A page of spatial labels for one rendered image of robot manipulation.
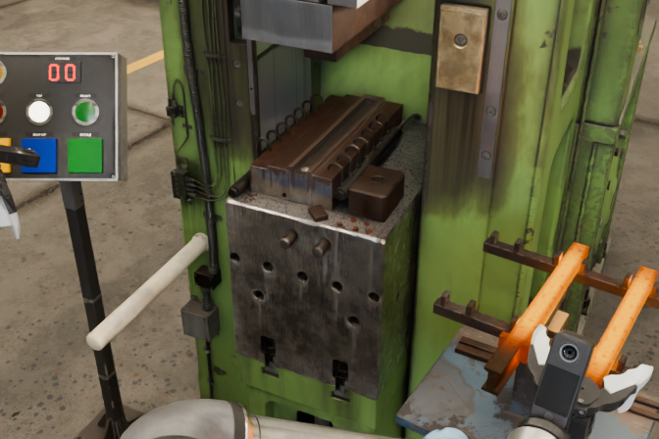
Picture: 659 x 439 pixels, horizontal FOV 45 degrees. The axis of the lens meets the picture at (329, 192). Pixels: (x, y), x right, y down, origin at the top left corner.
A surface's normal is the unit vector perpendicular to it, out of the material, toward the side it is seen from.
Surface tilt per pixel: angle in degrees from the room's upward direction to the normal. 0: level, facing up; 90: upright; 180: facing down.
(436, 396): 0
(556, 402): 62
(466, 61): 90
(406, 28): 90
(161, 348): 0
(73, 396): 0
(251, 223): 90
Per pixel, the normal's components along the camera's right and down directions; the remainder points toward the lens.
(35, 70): 0.00, 0.01
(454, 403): 0.00, -0.86
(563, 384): -0.44, -0.02
